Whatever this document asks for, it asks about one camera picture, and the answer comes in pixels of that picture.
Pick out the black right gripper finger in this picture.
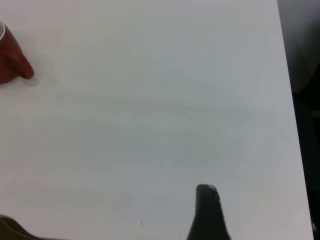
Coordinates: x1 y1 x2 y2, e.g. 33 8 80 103
186 184 234 240

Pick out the red ceramic mug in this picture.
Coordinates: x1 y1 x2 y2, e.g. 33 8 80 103
0 19 35 86

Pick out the dark grey base edge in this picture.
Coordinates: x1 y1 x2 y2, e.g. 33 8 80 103
0 214 41 240

